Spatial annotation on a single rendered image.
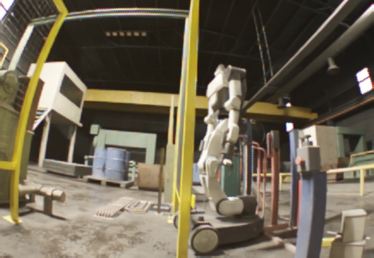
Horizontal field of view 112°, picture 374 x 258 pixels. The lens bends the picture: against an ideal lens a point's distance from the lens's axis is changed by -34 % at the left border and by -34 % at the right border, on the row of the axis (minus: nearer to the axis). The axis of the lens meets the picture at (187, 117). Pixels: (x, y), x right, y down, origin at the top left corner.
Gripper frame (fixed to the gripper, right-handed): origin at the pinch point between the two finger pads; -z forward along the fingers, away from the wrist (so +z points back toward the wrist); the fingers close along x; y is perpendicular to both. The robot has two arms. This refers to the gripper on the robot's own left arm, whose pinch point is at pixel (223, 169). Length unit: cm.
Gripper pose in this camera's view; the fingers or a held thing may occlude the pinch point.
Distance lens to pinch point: 131.5
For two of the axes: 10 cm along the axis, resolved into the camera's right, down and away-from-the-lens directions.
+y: 2.6, -2.6, -9.3
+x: -9.3, -3.1, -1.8
